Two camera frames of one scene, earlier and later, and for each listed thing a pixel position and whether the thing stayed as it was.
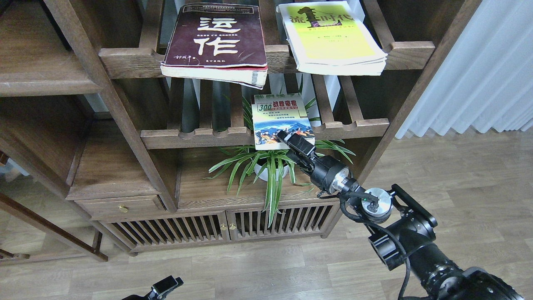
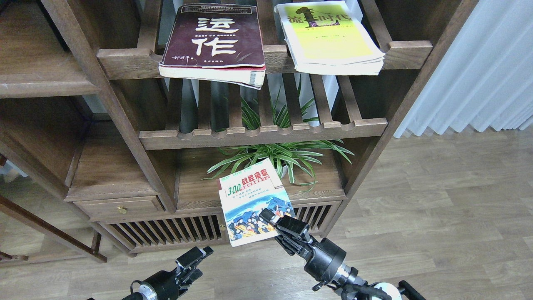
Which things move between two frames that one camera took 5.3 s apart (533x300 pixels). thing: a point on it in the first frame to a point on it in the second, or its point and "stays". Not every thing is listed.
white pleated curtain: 482,76 stays
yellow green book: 331,38 stays
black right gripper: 325,172 to 326,256
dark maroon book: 221,43 stays
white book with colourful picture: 273,113 to 243,194
